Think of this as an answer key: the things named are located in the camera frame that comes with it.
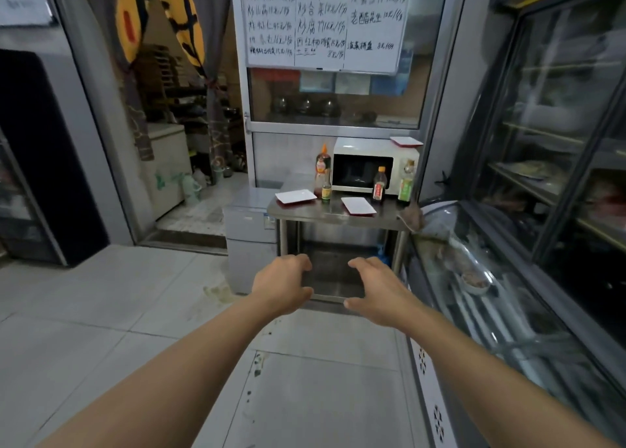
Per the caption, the dark sauce bottle orange cap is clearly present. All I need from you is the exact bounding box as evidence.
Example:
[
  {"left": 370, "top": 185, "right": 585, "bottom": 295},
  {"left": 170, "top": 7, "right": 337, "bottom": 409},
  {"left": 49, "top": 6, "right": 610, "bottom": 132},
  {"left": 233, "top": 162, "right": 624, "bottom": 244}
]
[{"left": 372, "top": 166, "right": 389, "bottom": 204}]

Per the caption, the person's left hand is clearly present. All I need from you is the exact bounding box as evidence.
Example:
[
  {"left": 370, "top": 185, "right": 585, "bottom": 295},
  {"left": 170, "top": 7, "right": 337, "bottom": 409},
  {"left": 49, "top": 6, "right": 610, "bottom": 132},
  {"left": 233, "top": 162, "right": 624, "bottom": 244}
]
[{"left": 250, "top": 254, "right": 315, "bottom": 316}]

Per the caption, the dark swirl patterned curtain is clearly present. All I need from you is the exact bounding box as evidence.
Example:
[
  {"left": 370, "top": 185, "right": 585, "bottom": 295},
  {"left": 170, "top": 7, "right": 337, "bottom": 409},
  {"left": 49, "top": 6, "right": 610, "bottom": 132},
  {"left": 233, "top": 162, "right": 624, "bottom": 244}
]
[{"left": 73, "top": 0, "right": 233, "bottom": 185}]

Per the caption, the person's right hand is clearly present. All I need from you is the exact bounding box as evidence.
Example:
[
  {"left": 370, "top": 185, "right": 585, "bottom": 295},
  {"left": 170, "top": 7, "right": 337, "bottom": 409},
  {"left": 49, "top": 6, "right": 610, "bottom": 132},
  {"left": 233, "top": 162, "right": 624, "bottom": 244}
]
[{"left": 344, "top": 256, "right": 424, "bottom": 330}]

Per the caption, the bowl of chopped meat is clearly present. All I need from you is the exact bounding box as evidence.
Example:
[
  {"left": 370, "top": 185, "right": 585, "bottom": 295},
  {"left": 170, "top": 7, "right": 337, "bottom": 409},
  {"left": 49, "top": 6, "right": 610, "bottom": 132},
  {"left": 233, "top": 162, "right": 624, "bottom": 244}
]
[{"left": 459, "top": 269, "right": 495, "bottom": 297}]

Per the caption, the white microwave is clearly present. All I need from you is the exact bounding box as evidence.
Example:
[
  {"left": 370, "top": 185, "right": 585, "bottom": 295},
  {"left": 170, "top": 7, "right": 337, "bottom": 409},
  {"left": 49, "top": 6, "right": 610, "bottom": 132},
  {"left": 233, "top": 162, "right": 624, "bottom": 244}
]
[{"left": 331, "top": 137, "right": 421, "bottom": 195}]

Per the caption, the red sauce bottle orange cap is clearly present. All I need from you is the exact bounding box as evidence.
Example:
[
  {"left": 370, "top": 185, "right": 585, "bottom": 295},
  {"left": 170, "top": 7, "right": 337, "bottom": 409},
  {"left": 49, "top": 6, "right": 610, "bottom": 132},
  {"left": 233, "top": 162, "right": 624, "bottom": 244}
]
[{"left": 314, "top": 144, "right": 333, "bottom": 198}]

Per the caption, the brown cleaning cloth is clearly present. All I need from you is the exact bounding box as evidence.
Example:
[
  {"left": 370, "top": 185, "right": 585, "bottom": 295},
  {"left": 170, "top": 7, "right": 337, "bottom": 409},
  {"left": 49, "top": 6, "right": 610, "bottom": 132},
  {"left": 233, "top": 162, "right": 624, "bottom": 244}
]
[{"left": 396, "top": 200, "right": 426, "bottom": 234}]

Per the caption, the glass display fridge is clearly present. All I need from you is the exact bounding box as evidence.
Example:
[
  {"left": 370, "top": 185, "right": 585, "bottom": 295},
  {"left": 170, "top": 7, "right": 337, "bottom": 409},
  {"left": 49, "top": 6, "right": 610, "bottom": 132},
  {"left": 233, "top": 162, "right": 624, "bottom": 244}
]
[{"left": 400, "top": 0, "right": 626, "bottom": 448}]

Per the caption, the person's right forearm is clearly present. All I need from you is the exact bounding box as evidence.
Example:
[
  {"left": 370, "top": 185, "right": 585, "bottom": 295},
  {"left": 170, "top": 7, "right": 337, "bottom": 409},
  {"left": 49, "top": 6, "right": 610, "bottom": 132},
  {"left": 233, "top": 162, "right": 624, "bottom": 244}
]
[{"left": 406, "top": 305, "right": 622, "bottom": 448}]

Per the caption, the blue bordered paper notice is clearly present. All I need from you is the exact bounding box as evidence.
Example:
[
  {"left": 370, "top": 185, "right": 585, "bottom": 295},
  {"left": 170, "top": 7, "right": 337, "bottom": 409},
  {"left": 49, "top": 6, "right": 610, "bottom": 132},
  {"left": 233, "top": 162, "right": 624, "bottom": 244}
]
[{"left": 299, "top": 71, "right": 336, "bottom": 94}]

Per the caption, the black upright display fridge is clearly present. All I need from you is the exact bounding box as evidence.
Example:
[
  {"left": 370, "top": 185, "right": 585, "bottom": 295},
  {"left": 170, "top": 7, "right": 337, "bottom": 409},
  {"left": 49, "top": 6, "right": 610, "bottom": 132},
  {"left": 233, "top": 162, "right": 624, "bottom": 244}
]
[{"left": 0, "top": 49, "right": 110, "bottom": 267}]

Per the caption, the person's left forearm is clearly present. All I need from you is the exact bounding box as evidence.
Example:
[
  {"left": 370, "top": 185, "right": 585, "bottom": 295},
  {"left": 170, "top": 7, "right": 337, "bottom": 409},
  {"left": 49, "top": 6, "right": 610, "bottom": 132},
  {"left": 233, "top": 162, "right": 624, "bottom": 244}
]
[{"left": 38, "top": 294, "right": 275, "bottom": 448}]

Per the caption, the plain white rectangular plate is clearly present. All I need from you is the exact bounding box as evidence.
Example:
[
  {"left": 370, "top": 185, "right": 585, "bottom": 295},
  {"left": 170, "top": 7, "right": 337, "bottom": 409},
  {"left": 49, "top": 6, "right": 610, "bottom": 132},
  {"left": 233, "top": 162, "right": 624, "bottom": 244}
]
[{"left": 275, "top": 189, "right": 318, "bottom": 205}]

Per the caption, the white chest freezer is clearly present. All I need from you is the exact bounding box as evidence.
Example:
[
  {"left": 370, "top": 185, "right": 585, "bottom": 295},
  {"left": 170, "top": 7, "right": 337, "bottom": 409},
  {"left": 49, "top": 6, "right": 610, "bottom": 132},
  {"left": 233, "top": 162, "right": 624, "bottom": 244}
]
[{"left": 142, "top": 122, "right": 192, "bottom": 221}]

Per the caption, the pale green plastic basket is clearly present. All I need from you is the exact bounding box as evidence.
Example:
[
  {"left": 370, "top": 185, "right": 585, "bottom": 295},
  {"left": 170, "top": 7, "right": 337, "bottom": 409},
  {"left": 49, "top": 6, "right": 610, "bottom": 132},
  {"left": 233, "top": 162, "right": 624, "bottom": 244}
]
[{"left": 181, "top": 174, "right": 202, "bottom": 207}]

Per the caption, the white paper wall poster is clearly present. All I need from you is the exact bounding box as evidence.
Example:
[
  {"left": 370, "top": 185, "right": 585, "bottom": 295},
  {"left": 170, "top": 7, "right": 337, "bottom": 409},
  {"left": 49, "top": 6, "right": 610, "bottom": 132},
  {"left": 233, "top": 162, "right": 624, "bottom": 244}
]
[{"left": 0, "top": 0, "right": 52, "bottom": 27}]

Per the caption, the clear bottle green label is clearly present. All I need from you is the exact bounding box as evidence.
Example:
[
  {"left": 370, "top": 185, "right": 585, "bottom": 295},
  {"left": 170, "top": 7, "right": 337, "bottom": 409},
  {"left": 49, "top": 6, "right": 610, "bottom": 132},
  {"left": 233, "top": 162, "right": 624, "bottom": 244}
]
[{"left": 396, "top": 159, "right": 417, "bottom": 205}]

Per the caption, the plain white paper notice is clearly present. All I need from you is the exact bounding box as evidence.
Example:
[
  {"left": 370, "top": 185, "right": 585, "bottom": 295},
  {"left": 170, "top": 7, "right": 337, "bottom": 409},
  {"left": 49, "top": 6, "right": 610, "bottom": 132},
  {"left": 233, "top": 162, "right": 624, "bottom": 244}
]
[{"left": 336, "top": 73, "right": 371, "bottom": 95}]

